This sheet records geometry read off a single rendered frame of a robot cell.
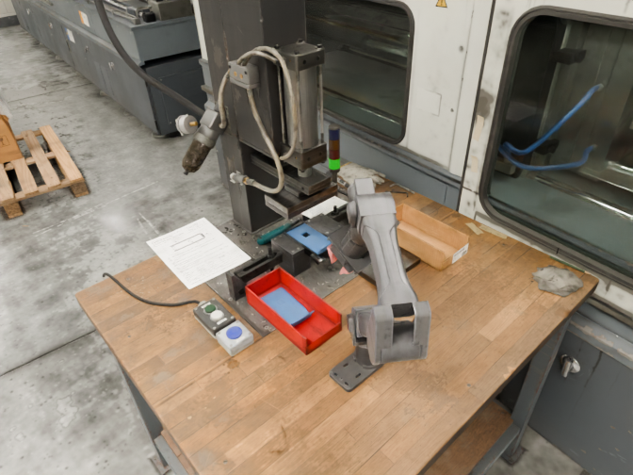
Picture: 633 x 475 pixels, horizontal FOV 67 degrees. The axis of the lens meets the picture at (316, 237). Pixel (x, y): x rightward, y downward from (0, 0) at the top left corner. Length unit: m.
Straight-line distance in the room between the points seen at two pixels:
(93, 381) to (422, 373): 1.72
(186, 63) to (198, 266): 3.11
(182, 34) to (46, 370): 2.82
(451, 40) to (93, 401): 2.05
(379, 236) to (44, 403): 1.98
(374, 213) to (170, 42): 3.61
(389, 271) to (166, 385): 0.62
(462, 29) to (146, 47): 3.06
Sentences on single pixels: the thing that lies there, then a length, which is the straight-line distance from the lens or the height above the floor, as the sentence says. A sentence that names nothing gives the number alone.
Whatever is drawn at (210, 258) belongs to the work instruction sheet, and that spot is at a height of 0.90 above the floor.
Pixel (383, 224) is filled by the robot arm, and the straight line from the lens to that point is 0.85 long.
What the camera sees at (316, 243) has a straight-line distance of 1.36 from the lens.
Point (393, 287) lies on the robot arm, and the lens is 0.79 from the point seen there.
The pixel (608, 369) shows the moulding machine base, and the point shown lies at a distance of 1.77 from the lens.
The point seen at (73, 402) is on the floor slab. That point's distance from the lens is 2.48.
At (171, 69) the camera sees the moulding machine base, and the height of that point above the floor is 0.60.
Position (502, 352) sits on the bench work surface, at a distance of 1.25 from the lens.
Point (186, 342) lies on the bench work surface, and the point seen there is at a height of 0.90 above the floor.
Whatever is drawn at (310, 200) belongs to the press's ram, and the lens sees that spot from 1.28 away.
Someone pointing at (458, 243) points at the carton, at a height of 0.93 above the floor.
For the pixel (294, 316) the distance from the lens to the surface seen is 1.26.
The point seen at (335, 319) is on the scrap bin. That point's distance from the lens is 1.22.
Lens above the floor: 1.82
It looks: 37 degrees down
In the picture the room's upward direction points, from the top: 2 degrees counter-clockwise
